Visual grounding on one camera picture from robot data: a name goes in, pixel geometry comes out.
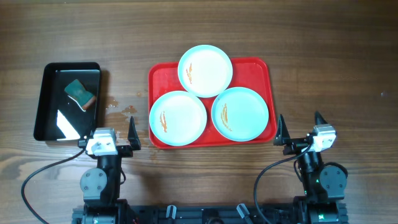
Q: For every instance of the white plate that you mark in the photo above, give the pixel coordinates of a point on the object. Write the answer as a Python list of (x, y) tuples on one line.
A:
[(240, 114), (177, 118), (205, 71)]

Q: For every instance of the black rectangular water tub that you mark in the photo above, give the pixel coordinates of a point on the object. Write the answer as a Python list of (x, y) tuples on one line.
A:
[(59, 118)]

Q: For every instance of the green and yellow sponge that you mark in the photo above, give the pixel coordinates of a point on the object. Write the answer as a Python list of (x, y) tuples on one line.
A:
[(77, 91)]

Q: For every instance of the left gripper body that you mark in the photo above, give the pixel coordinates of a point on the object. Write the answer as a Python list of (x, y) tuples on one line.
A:
[(123, 149)]

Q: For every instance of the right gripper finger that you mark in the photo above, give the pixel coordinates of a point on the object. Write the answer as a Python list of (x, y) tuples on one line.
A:
[(282, 136), (319, 119)]

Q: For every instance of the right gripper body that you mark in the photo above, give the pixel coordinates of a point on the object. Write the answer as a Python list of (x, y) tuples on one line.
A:
[(298, 146)]

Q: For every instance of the red plastic tray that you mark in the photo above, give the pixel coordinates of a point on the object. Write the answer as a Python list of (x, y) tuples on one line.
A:
[(249, 72)]

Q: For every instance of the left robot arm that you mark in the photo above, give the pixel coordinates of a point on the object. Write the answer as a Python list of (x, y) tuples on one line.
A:
[(101, 185)]

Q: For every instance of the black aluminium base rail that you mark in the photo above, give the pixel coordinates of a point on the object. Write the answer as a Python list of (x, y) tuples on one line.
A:
[(276, 213)]

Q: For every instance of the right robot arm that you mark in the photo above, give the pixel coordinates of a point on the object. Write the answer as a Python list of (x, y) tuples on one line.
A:
[(323, 183)]

